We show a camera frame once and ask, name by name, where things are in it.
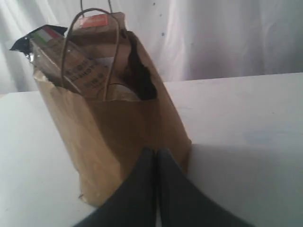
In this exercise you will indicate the brown kraft standup pouch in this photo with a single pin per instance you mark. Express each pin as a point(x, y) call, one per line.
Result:
point(103, 38)

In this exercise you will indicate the brown paper bag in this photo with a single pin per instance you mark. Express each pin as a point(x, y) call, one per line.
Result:
point(104, 138)

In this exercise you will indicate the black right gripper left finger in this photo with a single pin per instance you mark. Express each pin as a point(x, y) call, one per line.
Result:
point(133, 204)

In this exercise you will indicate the spaghetti packet dark blue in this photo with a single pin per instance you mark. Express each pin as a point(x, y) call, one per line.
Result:
point(61, 67)

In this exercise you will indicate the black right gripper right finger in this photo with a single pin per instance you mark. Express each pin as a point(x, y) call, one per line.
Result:
point(182, 204)

